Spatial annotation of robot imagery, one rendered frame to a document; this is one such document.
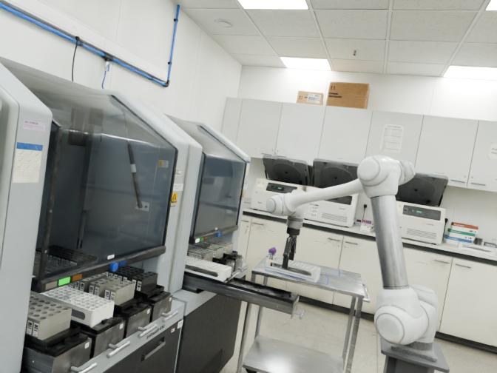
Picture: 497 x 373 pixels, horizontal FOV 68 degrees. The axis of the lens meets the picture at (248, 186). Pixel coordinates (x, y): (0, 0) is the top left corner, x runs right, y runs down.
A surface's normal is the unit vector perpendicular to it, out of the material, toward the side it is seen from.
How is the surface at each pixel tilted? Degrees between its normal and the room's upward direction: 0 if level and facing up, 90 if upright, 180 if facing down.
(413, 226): 90
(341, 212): 90
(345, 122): 90
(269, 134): 90
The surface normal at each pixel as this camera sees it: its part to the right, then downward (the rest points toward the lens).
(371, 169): -0.70, -0.17
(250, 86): -0.33, 0.00
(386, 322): -0.66, 0.07
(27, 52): 0.93, 0.16
